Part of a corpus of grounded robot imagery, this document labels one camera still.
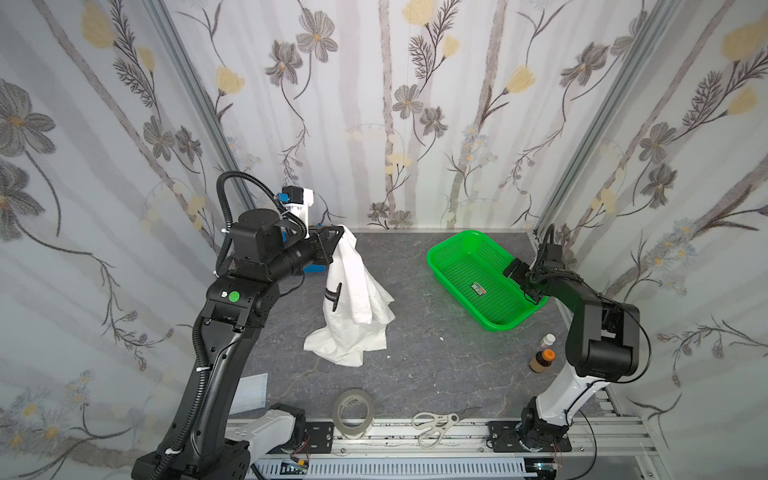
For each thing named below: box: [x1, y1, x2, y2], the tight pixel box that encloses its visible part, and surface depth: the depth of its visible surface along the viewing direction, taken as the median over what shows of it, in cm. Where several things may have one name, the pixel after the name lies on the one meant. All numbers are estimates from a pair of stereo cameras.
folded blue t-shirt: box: [302, 264, 327, 273], surface depth 55 cm
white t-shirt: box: [303, 225, 396, 367], surface depth 79 cm
